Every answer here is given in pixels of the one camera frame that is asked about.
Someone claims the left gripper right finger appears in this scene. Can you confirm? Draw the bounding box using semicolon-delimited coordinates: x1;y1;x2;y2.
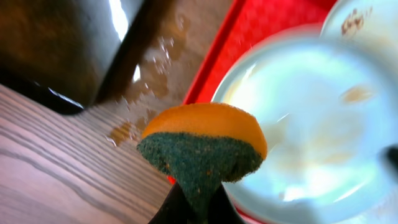
208;185;245;224

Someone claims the red plastic tray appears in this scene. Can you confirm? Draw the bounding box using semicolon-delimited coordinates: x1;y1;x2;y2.
167;0;338;224

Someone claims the green orange sponge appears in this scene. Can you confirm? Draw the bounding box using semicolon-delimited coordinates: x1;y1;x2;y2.
137;103;267;217

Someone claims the black water tray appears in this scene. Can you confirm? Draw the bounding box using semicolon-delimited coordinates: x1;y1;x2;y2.
1;0;170;115

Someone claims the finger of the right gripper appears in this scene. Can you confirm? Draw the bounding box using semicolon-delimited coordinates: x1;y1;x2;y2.
381;145;398;173

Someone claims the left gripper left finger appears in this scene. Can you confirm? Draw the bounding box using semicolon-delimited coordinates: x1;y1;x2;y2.
149;183;198;224

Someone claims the light blue plate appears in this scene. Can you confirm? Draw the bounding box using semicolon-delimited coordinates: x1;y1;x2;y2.
321;0;397;45
213;36;397;223

